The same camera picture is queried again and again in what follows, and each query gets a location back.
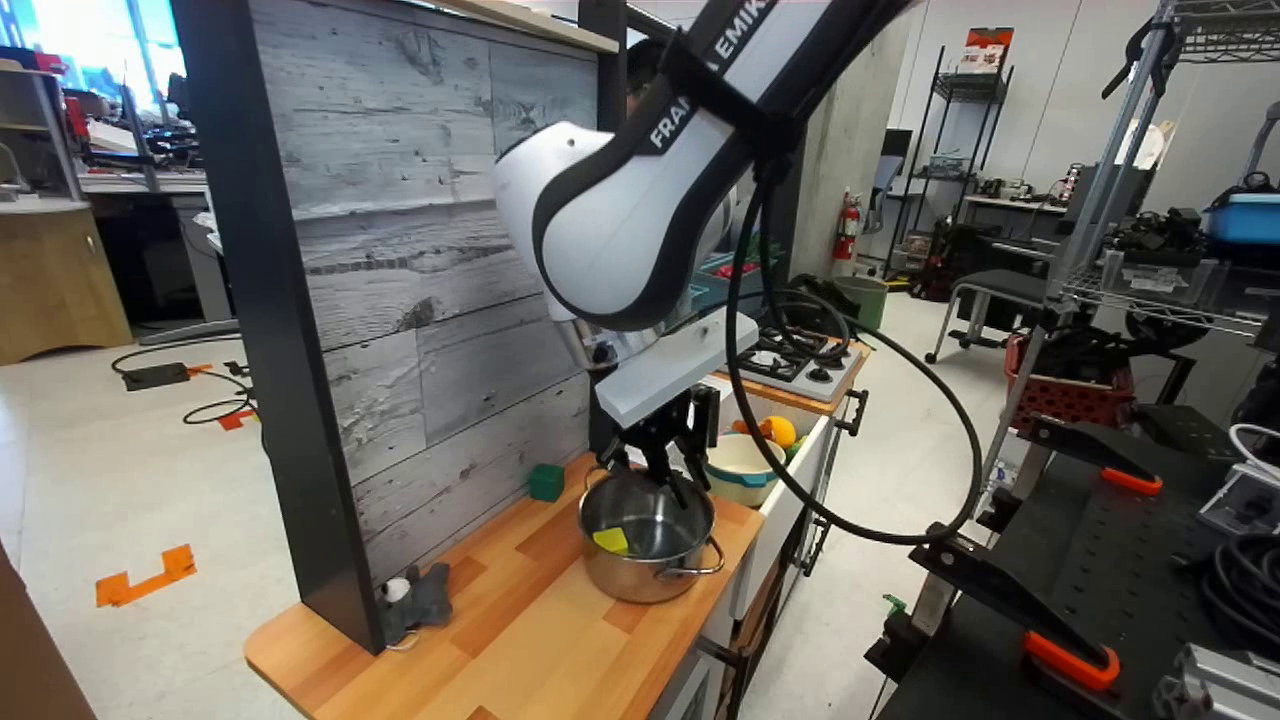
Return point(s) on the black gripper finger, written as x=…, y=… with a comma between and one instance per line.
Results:
x=640, y=471
x=699, y=463

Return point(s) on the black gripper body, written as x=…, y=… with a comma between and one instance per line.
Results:
x=662, y=431

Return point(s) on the stainless steel pot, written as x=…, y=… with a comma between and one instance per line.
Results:
x=645, y=578

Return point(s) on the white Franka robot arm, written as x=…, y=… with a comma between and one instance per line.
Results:
x=626, y=215

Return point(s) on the small yellow toy in pot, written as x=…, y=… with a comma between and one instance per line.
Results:
x=610, y=542

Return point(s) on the white plate in sink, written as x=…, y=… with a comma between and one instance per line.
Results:
x=743, y=471

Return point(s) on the yellow toy lemon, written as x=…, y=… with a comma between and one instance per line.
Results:
x=781, y=431

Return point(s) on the white toy kitchen sink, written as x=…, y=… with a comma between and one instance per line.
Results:
x=784, y=482

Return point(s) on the small green cube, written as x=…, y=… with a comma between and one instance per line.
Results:
x=545, y=482

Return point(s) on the grey toy stove top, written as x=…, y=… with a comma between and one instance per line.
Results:
x=806, y=366

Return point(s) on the red fire extinguisher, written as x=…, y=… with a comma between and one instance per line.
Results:
x=845, y=229

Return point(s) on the grey wood pattern back panel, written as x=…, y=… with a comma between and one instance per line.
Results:
x=402, y=266

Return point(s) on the red and black crate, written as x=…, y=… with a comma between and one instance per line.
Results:
x=1064, y=395

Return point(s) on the wooden shelf board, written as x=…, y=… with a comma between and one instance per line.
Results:
x=534, y=23

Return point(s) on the black work bench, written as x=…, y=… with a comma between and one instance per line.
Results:
x=1133, y=585

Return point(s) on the black power brick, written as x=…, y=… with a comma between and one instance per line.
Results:
x=157, y=376

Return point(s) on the orange floor tape marker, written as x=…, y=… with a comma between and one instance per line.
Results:
x=144, y=582

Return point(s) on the blue container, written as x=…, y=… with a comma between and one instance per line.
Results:
x=1245, y=215

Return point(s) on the brown wooden desk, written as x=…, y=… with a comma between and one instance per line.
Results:
x=55, y=282

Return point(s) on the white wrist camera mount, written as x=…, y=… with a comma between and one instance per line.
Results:
x=681, y=366

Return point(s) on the black toy kitchen frame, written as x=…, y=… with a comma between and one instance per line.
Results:
x=274, y=332

